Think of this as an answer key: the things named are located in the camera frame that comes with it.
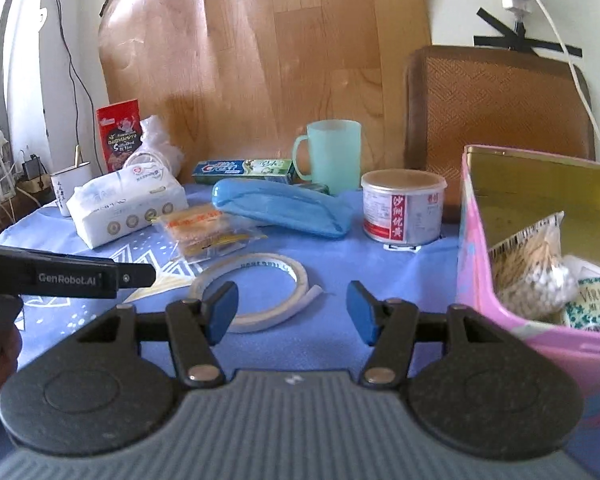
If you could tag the white tape roll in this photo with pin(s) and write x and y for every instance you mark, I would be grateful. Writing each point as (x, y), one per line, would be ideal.
(260, 260)

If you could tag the brown woven mat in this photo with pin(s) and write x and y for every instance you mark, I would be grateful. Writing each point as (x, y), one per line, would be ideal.
(500, 110)

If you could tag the black white marker tag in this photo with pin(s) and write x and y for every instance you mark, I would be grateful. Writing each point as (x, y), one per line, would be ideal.
(402, 249)

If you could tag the green toothpaste box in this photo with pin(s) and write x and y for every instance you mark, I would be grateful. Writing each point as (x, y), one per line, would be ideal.
(240, 167)

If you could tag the wood-grain wall sheet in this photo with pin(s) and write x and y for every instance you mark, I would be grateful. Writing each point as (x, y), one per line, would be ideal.
(280, 60)

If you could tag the white tissue pack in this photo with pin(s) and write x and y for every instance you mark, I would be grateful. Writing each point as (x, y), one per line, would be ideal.
(125, 205)

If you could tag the blue plastic case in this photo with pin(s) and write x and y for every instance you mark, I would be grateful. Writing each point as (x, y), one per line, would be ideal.
(280, 207)

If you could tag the green plastic mug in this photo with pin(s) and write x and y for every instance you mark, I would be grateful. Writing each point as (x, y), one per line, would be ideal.
(335, 155)

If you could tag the round tin can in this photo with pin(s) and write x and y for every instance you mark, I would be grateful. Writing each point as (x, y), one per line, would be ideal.
(402, 210)

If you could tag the white flat box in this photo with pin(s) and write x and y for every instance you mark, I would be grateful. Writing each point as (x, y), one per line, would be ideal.
(590, 265)

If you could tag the green white packet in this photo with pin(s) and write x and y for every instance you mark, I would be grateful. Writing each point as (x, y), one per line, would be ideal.
(595, 305)

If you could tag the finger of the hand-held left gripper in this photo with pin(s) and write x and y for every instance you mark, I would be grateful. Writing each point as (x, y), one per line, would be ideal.
(135, 275)

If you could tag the long black tape strip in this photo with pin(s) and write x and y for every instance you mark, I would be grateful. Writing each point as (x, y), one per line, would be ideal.
(550, 48)

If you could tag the black charger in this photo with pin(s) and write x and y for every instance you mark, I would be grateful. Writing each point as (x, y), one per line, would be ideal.
(31, 169)

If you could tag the clear plastic bag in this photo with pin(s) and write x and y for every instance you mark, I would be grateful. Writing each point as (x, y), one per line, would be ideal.
(155, 135)

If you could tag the pink tin box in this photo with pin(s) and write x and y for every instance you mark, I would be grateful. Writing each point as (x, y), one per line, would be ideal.
(480, 270)

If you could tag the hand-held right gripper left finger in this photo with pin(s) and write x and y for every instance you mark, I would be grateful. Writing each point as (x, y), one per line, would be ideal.
(222, 310)

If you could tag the wooden stick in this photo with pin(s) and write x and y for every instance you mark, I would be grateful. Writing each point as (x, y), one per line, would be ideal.
(77, 155)

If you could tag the red snack packet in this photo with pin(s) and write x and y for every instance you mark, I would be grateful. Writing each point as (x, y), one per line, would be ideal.
(117, 135)

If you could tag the cotton swab bag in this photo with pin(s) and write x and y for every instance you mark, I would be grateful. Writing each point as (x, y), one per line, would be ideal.
(530, 270)

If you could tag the clear cracker packet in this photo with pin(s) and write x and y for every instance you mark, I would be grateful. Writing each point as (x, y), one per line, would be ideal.
(200, 230)

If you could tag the blue tablecloth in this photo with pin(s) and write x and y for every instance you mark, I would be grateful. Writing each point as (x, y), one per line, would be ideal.
(330, 260)

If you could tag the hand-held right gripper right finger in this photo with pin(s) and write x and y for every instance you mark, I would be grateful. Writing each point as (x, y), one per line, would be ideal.
(362, 317)

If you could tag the white curtain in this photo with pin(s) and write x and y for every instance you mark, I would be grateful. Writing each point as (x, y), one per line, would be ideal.
(10, 35)

